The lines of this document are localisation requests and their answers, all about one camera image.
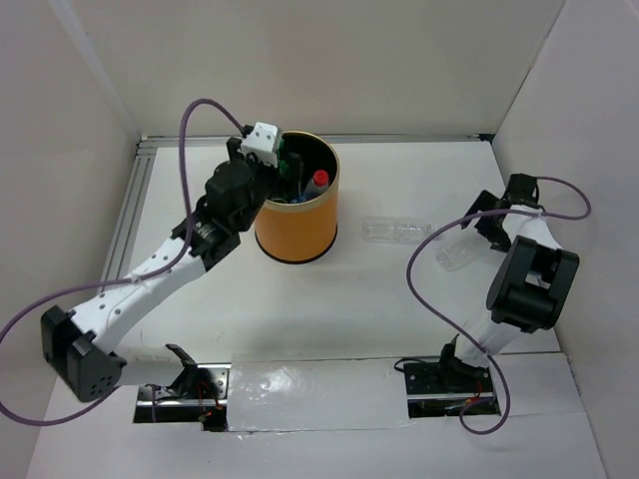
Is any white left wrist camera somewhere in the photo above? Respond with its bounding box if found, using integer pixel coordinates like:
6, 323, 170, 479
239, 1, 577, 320
241, 122, 283, 168

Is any clear bottle without label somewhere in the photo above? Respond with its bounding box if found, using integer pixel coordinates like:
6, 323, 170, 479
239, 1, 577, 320
361, 217, 434, 244

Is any orange cylindrical bin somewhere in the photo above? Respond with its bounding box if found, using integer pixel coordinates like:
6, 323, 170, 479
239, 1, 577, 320
254, 131, 340, 264

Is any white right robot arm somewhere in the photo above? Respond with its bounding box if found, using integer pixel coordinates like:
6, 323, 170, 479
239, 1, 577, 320
435, 174, 580, 392

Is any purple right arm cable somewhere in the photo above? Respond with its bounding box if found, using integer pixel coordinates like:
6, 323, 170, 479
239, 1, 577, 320
407, 175, 593, 435

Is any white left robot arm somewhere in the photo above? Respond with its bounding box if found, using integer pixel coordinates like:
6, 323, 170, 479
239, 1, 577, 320
41, 138, 304, 403

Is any crushed green plastic bottle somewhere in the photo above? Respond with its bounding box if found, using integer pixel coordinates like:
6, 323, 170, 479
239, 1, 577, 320
277, 138, 295, 182

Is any small clear bottle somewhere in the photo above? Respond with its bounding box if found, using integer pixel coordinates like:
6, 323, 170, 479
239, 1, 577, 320
435, 236, 486, 272

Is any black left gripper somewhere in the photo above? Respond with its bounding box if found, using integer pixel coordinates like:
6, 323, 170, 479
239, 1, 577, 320
226, 138, 304, 233

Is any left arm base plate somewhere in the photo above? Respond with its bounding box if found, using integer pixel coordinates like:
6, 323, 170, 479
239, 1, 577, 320
133, 363, 232, 432

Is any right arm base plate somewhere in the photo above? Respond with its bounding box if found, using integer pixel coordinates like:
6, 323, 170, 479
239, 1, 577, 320
394, 359, 500, 419

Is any clear bottle red label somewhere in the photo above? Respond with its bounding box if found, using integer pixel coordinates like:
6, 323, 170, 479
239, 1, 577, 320
303, 170, 330, 202

